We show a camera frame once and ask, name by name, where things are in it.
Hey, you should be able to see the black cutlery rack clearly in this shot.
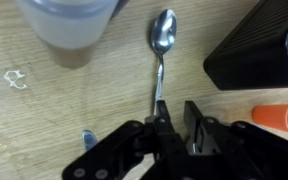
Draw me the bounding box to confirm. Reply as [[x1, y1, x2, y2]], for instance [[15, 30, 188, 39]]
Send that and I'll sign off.
[[203, 0, 288, 91]]

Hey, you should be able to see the small orange plastic cup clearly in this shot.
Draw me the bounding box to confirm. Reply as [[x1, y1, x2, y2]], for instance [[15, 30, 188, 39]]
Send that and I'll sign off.
[[251, 103, 288, 135]]

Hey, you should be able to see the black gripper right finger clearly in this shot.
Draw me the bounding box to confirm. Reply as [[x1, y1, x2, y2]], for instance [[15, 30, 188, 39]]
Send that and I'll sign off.
[[183, 100, 288, 180]]

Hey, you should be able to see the squeeze bottle with brown sauce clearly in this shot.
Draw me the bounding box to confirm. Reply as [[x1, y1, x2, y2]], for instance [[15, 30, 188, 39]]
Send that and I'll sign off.
[[15, 0, 120, 70]]

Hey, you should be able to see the silver metal spoon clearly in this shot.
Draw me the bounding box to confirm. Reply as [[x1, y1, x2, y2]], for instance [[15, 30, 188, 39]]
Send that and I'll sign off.
[[150, 8, 178, 116]]

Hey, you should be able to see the long silver metal utensil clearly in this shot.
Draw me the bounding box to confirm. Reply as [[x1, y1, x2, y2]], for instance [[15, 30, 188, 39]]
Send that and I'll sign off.
[[81, 129, 99, 152]]

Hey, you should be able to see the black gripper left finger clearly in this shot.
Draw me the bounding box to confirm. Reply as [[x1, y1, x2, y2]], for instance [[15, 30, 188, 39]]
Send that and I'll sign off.
[[61, 99, 189, 180]]

